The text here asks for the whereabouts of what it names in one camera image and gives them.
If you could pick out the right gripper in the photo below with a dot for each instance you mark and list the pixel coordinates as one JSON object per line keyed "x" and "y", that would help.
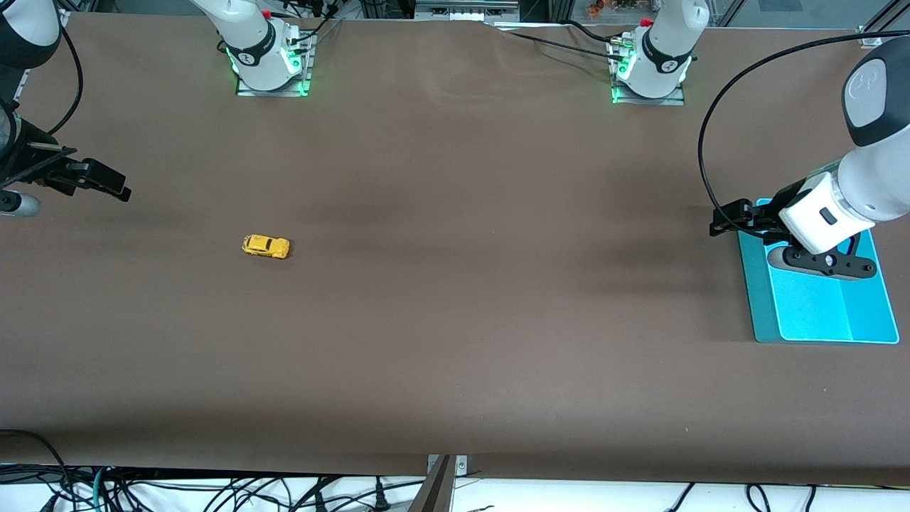
{"x": 30, "y": 163}

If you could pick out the small metal table bracket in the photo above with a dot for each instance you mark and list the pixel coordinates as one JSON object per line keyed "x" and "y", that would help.
{"x": 462, "y": 465}

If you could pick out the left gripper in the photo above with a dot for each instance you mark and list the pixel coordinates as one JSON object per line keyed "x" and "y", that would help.
{"x": 763, "y": 217}

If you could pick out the yellow beetle toy car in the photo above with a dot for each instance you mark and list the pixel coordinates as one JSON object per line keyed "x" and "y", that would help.
{"x": 265, "y": 246}

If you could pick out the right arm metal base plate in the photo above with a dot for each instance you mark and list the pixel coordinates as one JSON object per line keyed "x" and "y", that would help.
{"x": 306, "y": 64}

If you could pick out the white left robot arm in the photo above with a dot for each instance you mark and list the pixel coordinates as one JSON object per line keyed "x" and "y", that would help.
{"x": 881, "y": 178}

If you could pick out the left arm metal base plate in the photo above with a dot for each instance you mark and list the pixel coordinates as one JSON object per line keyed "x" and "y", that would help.
{"x": 675, "y": 98}

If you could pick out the cyan plastic tray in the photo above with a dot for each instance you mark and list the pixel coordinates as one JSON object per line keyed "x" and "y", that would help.
{"x": 817, "y": 313}

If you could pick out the aluminium corner bracket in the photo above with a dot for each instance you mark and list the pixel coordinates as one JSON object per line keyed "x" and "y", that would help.
{"x": 869, "y": 37}

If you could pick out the dark grey metal bar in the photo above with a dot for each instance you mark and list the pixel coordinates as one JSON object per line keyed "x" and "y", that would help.
{"x": 435, "y": 491}

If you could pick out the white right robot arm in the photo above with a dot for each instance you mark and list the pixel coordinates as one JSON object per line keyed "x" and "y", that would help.
{"x": 256, "y": 43}

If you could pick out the aluminium frame rail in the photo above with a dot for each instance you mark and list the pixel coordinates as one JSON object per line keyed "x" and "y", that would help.
{"x": 466, "y": 10}

